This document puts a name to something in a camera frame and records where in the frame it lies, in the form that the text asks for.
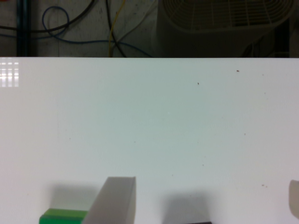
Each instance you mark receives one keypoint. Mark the green block with hole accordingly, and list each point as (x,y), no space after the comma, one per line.
(62,216)

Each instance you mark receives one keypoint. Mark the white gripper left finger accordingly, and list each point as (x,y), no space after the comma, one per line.
(115,203)

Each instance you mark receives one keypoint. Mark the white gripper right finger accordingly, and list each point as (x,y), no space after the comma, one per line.
(294,198)

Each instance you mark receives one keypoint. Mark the dark metal frame post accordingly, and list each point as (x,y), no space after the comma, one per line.
(24,27)

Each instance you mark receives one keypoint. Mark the black interlocking cube block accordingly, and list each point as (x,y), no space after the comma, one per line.
(208,222)

